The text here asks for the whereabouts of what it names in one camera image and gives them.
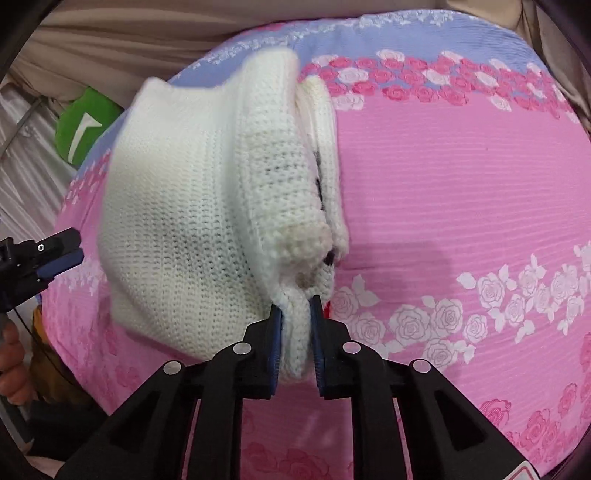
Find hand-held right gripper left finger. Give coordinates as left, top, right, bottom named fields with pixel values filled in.
left=58, top=306, right=283, bottom=480

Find pink floral bedsheet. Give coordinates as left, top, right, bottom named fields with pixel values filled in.
left=41, top=11, right=591, bottom=480

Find green cushion with white mark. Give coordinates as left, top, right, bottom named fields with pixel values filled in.
left=55, top=88, right=125, bottom=169

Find white pleated curtain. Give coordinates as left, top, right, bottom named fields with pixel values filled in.
left=0, top=85, right=77, bottom=241

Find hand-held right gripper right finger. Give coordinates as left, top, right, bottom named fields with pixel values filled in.
left=309, top=295, right=543, bottom=480

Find beige backdrop cloth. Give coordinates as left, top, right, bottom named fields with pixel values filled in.
left=9, top=0, right=583, bottom=125

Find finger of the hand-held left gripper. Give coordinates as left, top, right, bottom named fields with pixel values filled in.
left=25, top=249, right=85, bottom=283
left=18, top=228, right=83, bottom=260

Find white red navy knit sweater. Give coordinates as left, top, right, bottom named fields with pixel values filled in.
left=97, top=46, right=352, bottom=384

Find person's left hand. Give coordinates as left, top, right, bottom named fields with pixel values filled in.
left=0, top=323, right=37, bottom=408

